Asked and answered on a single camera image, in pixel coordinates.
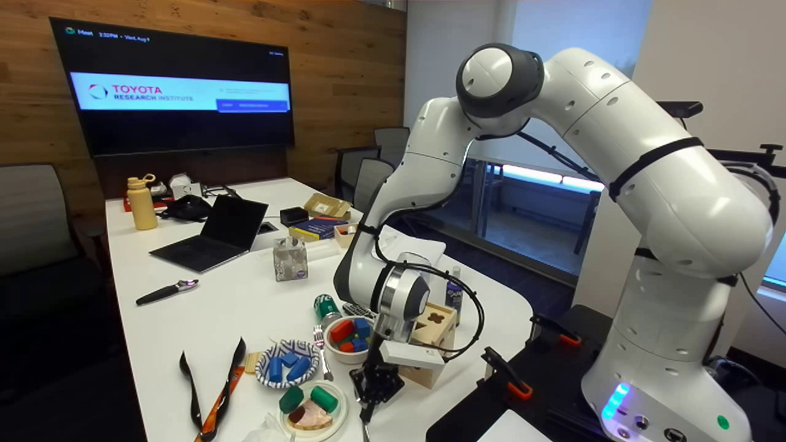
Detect bright green toy piece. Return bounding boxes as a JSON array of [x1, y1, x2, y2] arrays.
[[307, 384, 341, 416]]

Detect orange black clamp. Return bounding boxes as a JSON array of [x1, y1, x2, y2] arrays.
[[479, 344, 539, 406], [530, 314, 587, 355]]

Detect white board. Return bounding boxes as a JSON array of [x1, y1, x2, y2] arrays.
[[476, 407, 553, 442]]

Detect dark green toy piece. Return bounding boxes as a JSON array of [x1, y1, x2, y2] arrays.
[[278, 385, 307, 417]]

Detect black cloth bag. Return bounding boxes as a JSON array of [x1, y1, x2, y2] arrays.
[[157, 194, 217, 223]]

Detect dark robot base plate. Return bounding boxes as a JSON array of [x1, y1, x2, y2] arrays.
[[426, 305, 635, 442]]

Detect small metal spoon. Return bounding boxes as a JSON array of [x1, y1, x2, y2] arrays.
[[312, 328, 336, 385]]

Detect small clear bottle blue label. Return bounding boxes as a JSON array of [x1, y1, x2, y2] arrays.
[[443, 274, 467, 317]]

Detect white small item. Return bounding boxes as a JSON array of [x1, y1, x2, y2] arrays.
[[168, 172, 204, 205]]

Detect small black box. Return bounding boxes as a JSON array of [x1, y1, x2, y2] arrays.
[[278, 207, 312, 231]]

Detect brown toy food piece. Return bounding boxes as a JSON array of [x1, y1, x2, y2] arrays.
[[286, 406, 333, 432]]

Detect black camera on stand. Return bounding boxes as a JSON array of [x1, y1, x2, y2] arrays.
[[659, 99, 705, 124]]

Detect orange handled tool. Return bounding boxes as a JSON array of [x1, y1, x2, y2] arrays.
[[178, 336, 252, 442]]

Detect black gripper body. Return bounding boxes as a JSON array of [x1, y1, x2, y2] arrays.
[[349, 330, 406, 402]]

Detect tan cardboard box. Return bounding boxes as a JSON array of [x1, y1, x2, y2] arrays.
[[302, 191, 356, 223]]

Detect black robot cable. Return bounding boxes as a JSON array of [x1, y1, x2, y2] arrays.
[[359, 223, 488, 364]]

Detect green can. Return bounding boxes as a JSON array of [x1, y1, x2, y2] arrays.
[[312, 293, 345, 328]]

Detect grey office chair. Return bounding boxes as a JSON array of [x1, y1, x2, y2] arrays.
[[336, 145, 384, 205], [373, 126, 413, 168], [0, 163, 87, 278]]

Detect black laptop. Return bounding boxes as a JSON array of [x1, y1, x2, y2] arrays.
[[149, 194, 271, 275]]

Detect yellow water bottle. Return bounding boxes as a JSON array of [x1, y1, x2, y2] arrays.
[[124, 172, 160, 233]]

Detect black marker pen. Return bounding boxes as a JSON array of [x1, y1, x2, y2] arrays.
[[134, 278, 201, 310]]

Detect large wall television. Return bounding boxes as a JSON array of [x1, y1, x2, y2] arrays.
[[50, 17, 298, 161]]

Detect red toy block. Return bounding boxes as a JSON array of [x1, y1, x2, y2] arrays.
[[334, 319, 359, 351]]

